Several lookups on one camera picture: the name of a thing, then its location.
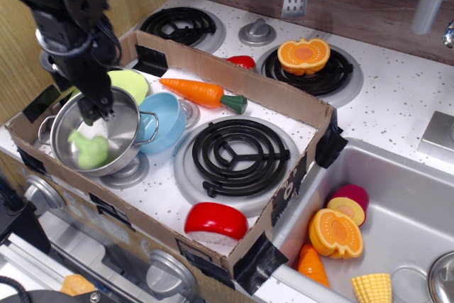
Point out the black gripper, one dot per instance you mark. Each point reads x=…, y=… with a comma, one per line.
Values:
x=92, y=80

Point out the light green toy broccoli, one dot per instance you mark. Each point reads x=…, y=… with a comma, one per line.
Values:
x=92, y=152

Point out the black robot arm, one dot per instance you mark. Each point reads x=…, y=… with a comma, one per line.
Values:
x=79, y=47

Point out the stainless steel pot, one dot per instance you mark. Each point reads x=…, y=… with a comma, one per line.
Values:
x=122, y=133

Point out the silver pot lid in sink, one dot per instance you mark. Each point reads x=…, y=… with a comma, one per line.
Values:
x=440, y=279

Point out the light green toy plate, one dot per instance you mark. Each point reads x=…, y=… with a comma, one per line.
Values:
x=131, y=81

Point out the light blue toy bowl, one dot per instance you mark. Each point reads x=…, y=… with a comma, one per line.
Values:
x=162, y=122

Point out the brown cardboard fence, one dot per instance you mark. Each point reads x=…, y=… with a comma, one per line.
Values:
x=143, y=206

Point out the grey front knob left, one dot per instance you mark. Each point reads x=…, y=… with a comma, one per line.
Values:
x=42, y=195

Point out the black back left burner coil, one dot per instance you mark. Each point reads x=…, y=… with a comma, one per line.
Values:
x=184, y=25

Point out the black burner coil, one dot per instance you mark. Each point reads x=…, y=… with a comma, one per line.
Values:
x=337, y=73
x=239, y=157
x=184, y=25

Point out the black front right burner coil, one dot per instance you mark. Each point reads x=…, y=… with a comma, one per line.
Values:
x=239, y=157

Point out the red white toy cheese wedge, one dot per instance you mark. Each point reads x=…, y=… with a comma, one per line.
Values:
x=220, y=224

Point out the orange toy piece bottom left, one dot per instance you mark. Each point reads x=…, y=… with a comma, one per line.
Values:
x=75, y=284

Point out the grey front knob right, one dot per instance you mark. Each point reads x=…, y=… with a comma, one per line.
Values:
x=167, y=276

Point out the grey stove top knob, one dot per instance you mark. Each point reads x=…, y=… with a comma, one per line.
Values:
x=257, y=34

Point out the orange pumpkin half on burner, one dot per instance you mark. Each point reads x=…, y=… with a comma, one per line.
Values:
x=304, y=57

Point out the black back right burner coil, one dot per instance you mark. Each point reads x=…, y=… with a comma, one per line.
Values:
x=337, y=73

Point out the orange toy carrot in sink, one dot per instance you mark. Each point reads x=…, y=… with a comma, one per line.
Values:
x=311, y=265

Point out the orange pumpkin half in sink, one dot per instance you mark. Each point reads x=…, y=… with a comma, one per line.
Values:
x=335, y=235

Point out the yellow toy corn cob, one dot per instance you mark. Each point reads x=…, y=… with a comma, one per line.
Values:
x=373, y=288

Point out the silver toy sink basin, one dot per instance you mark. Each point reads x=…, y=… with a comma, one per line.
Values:
x=409, y=223

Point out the grey faucet base plate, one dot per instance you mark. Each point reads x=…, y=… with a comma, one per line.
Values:
x=437, y=140

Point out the silver faucet handle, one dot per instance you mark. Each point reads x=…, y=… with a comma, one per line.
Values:
x=448, y=35

